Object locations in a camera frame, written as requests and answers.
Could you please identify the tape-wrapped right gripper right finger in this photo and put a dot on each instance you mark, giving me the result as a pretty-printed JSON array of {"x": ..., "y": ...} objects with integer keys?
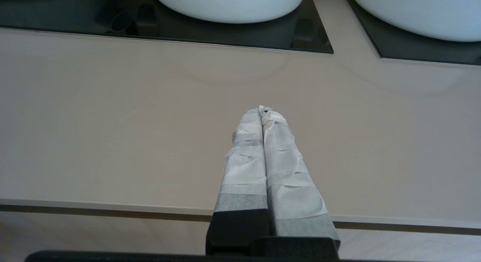
[{"x": 293, "y": 194}]

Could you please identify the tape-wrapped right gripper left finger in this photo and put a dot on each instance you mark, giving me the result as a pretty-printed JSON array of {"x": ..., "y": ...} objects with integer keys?
[{"x": 242, "y": 179}]

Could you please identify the wide black glass cooktop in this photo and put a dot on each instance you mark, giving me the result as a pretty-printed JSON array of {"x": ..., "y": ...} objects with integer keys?
[{"x": 75, "y": 17}]

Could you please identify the white pot with steel interior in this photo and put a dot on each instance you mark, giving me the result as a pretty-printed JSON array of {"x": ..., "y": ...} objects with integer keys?
[
  {"x": 229, "y": 6},
  {"x": 424, "y": 14}
]

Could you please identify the narrow black glass cooktop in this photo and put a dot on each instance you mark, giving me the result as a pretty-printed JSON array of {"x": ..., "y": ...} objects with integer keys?
[{"x": 413, "y": 51}]

